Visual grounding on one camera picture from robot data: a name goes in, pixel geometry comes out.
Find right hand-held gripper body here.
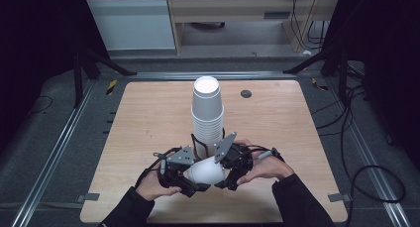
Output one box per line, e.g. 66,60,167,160
213,131,255,184

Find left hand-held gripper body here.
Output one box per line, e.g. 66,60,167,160
157,145,196,189

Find single white paper cup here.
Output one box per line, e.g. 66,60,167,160
186,156,227,185

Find stack of white paper cups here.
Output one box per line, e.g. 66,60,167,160
190,75,226,157

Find person's right hand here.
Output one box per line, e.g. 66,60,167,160
232,139,295,187

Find person's left hand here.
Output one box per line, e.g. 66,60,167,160
135,168,183,202

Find yellow black tape strip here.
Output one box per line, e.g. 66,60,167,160
105,78,119,96
311,77,330,92

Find black metal stand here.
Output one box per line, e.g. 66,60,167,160
72,48,138,109
282,44,365,105

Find white cabinet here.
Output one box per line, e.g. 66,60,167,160
85,0,177,52

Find light wooden desk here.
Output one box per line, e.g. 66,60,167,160
166,0,340,55

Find dark curtain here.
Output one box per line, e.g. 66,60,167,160
0,0,110,156
321,0,420,171

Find right hand-held gripper cable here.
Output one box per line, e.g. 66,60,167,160
243,145,285,164

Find hand-held gripper cable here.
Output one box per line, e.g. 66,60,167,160
134,147,183,189
243,145,285,164

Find left hand-held gripper cable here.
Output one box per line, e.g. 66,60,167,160
134,147,183,189

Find grey table corner bracket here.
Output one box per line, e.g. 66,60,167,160
327,192,352,203
76,192,101,203

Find bundle of black floor cables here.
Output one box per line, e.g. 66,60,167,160
311,83,368,166

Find long metal floor rail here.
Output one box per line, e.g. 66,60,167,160
325,77,413,227
10,78,97,227

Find thin black floor cable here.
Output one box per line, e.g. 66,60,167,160
27,94,54,118

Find black cables under desk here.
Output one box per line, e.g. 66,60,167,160
291,0,329,52

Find looped black floor cable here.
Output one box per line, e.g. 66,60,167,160
343,165,407,227

